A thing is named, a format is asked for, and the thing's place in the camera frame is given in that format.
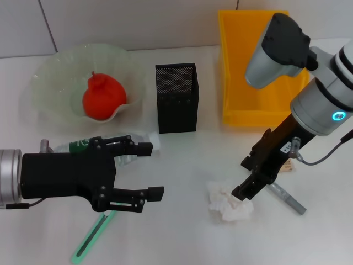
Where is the clear green-label water bottle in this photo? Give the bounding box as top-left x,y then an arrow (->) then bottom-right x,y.
52,131 -> 161,169

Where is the grey pen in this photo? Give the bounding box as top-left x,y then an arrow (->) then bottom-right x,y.
266,183 -> 307,215

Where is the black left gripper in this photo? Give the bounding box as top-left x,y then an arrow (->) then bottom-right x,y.
21,134 -> 154,213

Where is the right gripper cable with plug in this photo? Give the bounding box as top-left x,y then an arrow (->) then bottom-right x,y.
289,129 -> 353,167

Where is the black mesh pen holder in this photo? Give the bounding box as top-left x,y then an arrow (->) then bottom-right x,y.
154,62 -> 200,135

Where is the pale green glass fruit plate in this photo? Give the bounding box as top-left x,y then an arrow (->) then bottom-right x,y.
31,43 -> 146,124

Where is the yellow plastic bin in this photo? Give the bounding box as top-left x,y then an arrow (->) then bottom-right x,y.
217,9 -> 310,126

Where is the white paper ball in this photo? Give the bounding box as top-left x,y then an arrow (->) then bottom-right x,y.
205,181 -> 254,223

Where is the orange fruit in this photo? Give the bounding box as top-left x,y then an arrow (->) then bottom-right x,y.
82,71 -> 127,121

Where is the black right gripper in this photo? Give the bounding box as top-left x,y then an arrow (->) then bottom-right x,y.
231,113 -> 315,201

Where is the green utility knife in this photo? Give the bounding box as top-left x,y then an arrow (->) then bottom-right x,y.
70,203 -> 122,265

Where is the beige eraser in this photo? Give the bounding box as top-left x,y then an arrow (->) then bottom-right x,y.
281,158 -> 295,173

